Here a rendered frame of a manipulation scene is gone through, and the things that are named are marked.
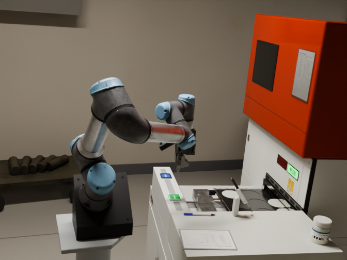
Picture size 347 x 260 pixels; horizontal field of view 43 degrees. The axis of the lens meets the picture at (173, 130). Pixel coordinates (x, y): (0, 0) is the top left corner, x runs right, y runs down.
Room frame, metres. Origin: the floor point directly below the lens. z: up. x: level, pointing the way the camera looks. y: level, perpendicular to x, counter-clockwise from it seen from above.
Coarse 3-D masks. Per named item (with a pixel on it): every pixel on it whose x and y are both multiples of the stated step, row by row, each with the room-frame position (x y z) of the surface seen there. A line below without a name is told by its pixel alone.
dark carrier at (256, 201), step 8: (248, 192) 2.16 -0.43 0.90; (256, 192) 2.17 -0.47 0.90; (264, 192) 2.18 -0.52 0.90; (272, 192) 2.19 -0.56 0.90; (224, 200) 2.04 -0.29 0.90; (232, 200) 2.05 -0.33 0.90; (240, 200) 2.05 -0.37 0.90; (248, 200) 2.06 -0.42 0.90; (256, 200) 2.07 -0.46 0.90; (264, 200) 2.08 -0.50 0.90; (240, 208) 1.96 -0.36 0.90; (248, 208) 1.96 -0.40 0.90; (256, 208) 1.97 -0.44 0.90; (264, 208) 1.98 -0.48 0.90; (272, 208) 1.99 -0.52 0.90
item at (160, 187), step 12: (156, 168) 2.25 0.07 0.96; (168, 168) 2.26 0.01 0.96; (156, 180) 2.13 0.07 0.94; (168, 180) 2.10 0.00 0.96; (156, 192) 2.10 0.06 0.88; (168, 192) 1.94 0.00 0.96; (180, 192) 1.95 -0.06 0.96; (156, 204) 2.07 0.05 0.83; (168, 204) 1.81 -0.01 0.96; (180, 204) 1.82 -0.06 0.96; (168, 216) 1.76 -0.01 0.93; (168, 228) 1.74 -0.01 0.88
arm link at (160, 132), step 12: (132, 108) 1.44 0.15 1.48; (108, 120) 1.41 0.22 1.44; (120, 120) 1.40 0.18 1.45; (132, 120) 1.41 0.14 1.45; (144, 120) 1.47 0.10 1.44; (180, 120) 1.75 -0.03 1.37; (120, 132) 1.40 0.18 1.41; (132, 132) 1.41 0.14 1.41; (144, 132) 1.44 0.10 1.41; (156, 132) 1.52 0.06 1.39; (168, 132) 1.59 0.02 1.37; (180, 132) 1.66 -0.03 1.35; (180, 144) 1.71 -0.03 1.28; (192, 144) 1.73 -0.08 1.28
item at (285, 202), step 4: (264, 180) 2.27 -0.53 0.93; (268, 180) 2.26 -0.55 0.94; (264, 184) 2.26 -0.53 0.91; (268, 184) 2.22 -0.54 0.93; (272, 184) 2.20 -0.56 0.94; (272, 188) 2.16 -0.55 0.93; (276, 192) 2.11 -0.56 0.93; (280, 196) 2.06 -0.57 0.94; (280, 200) 2.05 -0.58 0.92; (284, 200) 2.02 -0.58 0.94; (284, 204) 2.01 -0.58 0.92; (288, 204) 1.97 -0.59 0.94; (288, 208) 1.96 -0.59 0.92; (292, 208) 1.92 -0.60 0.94
